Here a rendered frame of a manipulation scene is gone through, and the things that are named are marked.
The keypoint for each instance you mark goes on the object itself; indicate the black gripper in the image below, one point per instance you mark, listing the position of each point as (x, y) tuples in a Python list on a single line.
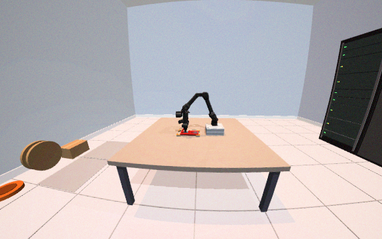
[(185, 124)]

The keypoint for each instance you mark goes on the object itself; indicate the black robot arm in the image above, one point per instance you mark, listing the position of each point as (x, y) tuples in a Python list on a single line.
[(186, 106)]

